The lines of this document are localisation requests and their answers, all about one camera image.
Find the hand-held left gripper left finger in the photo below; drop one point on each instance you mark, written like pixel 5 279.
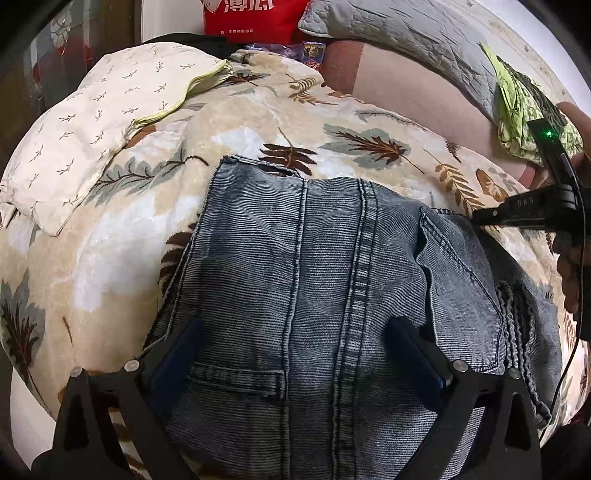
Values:
pixel 173 364

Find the grey quilted pillow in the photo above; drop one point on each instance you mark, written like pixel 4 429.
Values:
pixel 406 32

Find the small colourful packet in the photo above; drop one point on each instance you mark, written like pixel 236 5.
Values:
pixel 313 54

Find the blue denim pants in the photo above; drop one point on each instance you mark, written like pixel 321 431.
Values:
pixel 332 300

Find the dark glass cabinet door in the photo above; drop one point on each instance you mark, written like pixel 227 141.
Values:
pixel 74 50

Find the pink brown cushion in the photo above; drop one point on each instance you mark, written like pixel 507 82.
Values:
pixel 415 101

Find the red shopping bag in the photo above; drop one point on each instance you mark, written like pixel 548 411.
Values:
pixel 254 21

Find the beige leaf-print blanket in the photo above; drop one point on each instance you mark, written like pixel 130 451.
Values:
pixel 138 258

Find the green patterned cloth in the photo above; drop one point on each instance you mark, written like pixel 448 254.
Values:
pixel 519 115

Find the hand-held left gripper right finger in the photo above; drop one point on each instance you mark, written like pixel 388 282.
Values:
pixel 422 364

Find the person's right hand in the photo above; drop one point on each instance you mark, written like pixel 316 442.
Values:
pixel 572 277

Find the white sprig-print pillow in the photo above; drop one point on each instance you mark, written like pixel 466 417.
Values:
pixel 92 124

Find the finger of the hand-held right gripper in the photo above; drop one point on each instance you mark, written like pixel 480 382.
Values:
pixel 491 214

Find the black cloth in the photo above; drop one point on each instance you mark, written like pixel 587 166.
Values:
pixel 194 46

